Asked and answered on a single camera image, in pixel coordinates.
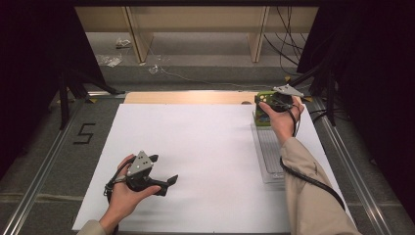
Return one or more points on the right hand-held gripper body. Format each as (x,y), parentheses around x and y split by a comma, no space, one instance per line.
(284,101)

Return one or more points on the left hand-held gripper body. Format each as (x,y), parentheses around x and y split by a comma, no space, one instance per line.
(139,166)

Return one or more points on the green snack packet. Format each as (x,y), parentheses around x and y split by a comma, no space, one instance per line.
(262,119)

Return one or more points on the clear plastic tray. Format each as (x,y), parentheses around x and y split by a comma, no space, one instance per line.
(269,153)

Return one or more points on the person's right hand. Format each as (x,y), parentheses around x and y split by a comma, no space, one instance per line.
(284,125)

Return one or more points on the person's left hand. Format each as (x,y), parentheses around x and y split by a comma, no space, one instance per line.
(124,202)

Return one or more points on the yellow tape piece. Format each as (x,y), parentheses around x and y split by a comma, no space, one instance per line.
(92,100)
(287,78)
(309,99)

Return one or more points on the white table sheet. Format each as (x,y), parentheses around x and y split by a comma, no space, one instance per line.
(195,137)

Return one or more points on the black metal stand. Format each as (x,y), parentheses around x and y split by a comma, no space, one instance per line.
(64,104)
(331,104)

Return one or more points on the tiny clear plastic scrap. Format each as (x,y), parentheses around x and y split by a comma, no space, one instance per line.
(153,69)

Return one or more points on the black curtain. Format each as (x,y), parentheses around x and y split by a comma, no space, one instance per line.
(32,65)
(375,81)

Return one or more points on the large crumpled plastic wrapper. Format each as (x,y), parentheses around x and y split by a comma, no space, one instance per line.
(111,60)

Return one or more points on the beige wooden shelf unit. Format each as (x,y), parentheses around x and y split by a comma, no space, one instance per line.
(195,19)

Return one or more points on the small crumpled plastic wrapper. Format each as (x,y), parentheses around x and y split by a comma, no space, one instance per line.
(123,42)

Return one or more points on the aluminium floor rail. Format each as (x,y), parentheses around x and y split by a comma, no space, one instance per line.
(355,176)
(39,182)

